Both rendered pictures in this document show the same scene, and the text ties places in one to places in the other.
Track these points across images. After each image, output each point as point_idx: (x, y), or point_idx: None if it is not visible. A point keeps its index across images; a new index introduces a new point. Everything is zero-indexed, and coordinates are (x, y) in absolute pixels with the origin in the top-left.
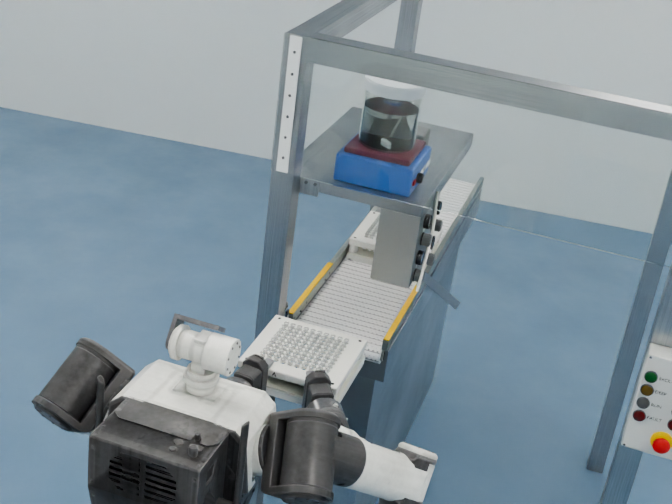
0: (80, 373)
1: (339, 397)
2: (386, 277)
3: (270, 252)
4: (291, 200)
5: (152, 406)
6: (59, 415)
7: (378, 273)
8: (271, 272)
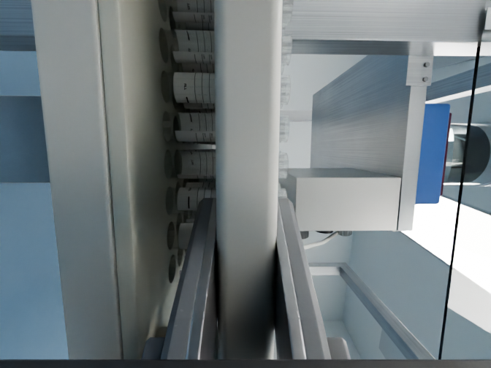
0: None
1: None
2: (303, 199)
3: (332, 12)
4: (430, 41)
5: None
6: None
7: (307, 188)
8: (294, 17)
